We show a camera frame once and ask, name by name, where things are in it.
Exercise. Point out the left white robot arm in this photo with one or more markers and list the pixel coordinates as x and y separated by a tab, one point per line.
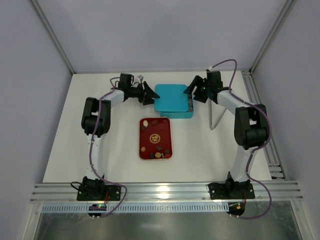
96	123

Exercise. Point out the teal tin lid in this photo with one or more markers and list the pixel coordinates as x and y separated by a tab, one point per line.
171	99

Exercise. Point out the red rectangular tray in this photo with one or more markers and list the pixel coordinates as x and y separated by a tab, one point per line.
153	136

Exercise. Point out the white slotted cable duct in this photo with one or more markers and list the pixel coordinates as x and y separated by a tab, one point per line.
136	207

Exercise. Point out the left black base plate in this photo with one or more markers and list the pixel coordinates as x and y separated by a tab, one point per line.
107	192

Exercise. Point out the aluminium rail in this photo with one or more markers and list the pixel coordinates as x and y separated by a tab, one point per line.
269	148
280	190

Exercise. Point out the metal tongs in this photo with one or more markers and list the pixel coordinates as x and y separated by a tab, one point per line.
216	113

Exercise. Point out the aluminium front rail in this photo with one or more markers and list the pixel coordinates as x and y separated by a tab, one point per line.
280	190

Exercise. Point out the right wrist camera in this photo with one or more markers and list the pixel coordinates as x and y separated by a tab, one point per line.
210	68

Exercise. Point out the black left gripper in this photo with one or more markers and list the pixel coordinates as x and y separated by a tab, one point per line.
144	92

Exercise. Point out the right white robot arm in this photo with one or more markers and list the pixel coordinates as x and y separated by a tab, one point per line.
252	131

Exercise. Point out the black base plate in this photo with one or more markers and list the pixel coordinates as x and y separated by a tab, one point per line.
231	190
107	192

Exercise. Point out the teal square tin box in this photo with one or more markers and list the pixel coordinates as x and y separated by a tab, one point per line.
180	115

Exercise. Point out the brown square chocolate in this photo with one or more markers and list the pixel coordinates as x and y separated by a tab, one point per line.
155	122

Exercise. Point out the golden scalloped round chocolate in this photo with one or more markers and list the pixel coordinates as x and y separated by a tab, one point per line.
157	155

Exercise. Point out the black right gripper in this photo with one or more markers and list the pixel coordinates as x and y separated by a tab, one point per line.
199	89

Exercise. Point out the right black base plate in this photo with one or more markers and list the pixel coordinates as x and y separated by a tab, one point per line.
231	190

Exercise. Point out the right side aluminium rail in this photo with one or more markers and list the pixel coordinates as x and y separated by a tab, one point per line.
269	148

